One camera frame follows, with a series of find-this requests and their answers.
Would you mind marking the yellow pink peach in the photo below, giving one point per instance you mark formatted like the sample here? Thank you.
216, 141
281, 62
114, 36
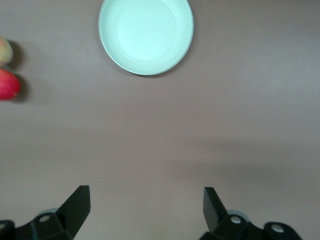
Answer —
4, 51

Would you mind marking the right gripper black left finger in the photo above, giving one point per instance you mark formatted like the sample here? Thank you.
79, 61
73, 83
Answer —
50, 227

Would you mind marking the red apple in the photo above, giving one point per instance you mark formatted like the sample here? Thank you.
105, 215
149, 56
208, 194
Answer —
7, 85

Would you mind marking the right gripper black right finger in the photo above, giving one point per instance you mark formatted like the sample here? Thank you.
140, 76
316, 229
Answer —
237, 230

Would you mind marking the light green round plate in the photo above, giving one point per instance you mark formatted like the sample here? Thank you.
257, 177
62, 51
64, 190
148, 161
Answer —
146, 35

